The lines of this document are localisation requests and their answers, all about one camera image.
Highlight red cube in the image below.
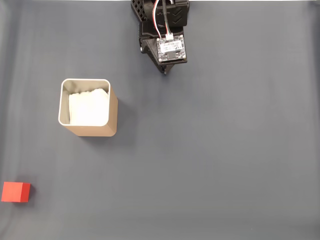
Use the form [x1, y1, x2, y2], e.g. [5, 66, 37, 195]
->
[1, 181, 31, 203]

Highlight beige metal box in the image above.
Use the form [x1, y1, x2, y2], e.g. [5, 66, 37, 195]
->
[57, 78, 119, 138]

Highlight white tissue paper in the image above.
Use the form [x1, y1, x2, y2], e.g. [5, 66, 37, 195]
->
[68, 87, 110, 126]

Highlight black camera cable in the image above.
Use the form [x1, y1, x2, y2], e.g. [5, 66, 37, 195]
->
[161, 0, 174, 41]

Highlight red white black servo wire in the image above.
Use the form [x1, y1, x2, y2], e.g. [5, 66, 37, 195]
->
[152, 0, 163, 40]

